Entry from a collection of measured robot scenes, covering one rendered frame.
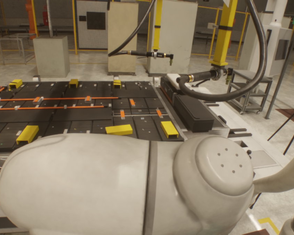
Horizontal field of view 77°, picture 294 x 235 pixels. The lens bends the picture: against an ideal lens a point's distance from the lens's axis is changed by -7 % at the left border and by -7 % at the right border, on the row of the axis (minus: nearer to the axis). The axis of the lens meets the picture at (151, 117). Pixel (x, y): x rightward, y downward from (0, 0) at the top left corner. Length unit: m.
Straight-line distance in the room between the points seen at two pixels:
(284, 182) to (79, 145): 0.60
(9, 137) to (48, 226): 1.18
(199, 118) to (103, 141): 1.13
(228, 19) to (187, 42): 4.91
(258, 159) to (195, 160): 1.41
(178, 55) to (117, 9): 2.09
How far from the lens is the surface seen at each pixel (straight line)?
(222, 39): 1.20
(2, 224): 1.78
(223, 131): 1.54
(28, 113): 1.64
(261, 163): 1.58
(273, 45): 3.81
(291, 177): 0.68
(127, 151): 0.23
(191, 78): 1.04
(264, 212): 2.47
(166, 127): 1.31
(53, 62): 5.79
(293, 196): 2.88
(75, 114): 1.51
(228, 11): 1.20
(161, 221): 0.23
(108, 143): 0.24
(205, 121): 1.36
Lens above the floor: 1.70
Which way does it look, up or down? 28 degrees down
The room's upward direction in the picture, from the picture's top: 5 degrees clockwise
